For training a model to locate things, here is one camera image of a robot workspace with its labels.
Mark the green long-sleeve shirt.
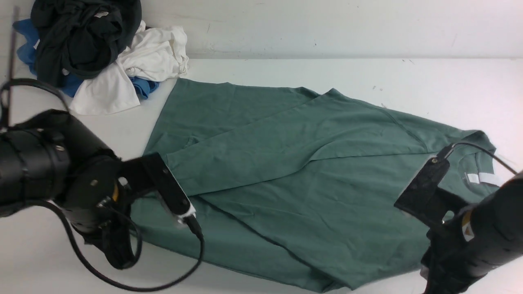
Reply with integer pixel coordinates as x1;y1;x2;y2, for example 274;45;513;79
145;79;496;293

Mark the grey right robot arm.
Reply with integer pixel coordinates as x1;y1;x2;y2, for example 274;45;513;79
421;173;522;294

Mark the dark green crumpled garment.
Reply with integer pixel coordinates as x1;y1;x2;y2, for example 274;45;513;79
31;0;142;87

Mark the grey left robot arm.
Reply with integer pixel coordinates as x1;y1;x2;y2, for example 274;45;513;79
0;109;139;270

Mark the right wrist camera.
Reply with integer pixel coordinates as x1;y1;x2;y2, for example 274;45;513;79
394;145;469;236

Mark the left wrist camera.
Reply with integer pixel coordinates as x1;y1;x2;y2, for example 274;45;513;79
118;153;196;225

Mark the white crumpled garment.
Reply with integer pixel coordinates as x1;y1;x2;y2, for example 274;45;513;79
70;22;189;116

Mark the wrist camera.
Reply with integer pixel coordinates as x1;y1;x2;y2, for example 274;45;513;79
118;153;196;225
394;145;469;236

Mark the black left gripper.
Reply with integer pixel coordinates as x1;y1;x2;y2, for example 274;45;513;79
61;156;138;270

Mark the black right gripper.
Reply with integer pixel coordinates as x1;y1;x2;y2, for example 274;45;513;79
421;220;482;294

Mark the blue crumpled garment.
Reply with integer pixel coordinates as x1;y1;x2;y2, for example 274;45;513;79
12;19;159;99

